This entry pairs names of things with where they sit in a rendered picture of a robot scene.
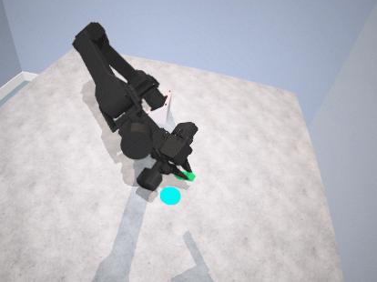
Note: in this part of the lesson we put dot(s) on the green rectangular post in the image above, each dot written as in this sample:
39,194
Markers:
191,176

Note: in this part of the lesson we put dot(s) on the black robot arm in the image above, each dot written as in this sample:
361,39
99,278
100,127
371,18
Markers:
116,97

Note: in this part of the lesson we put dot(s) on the cyan circle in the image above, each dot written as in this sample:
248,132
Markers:
170,195

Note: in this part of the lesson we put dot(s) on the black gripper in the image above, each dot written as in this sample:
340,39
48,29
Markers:
151,178

